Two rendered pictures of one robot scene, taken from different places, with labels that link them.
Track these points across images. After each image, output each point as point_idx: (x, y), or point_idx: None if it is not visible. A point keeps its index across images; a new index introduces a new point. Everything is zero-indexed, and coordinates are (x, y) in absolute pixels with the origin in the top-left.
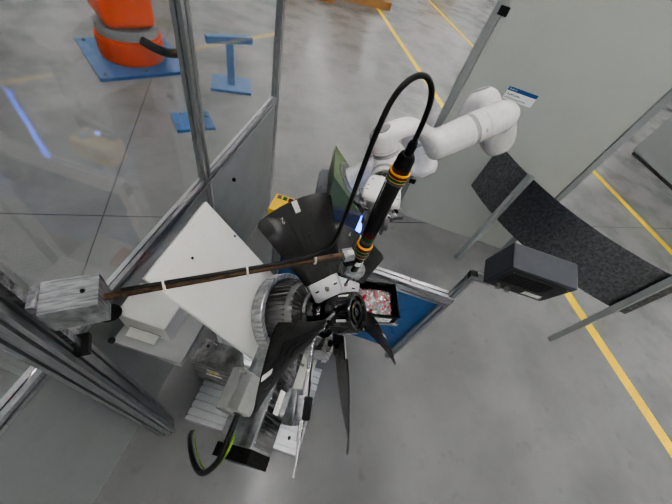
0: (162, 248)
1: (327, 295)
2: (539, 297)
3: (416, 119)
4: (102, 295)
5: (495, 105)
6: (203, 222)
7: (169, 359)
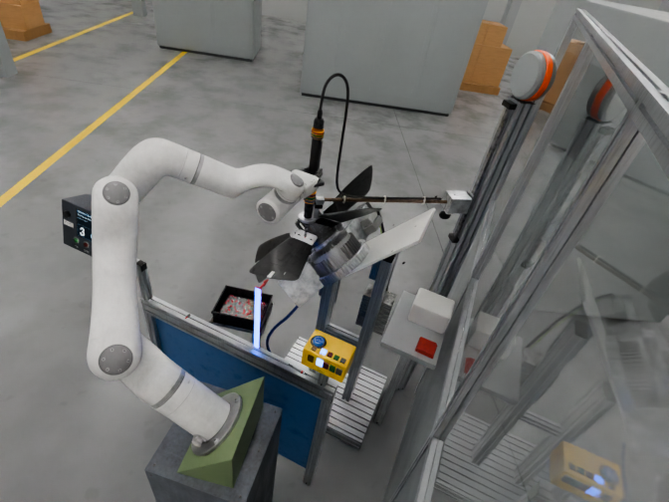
0: (448, 361)
1: None
2: None
3: (265, 168)
4: (447, 197)
5: (174, 145)
6: (415, 235)
7: (411, 294)
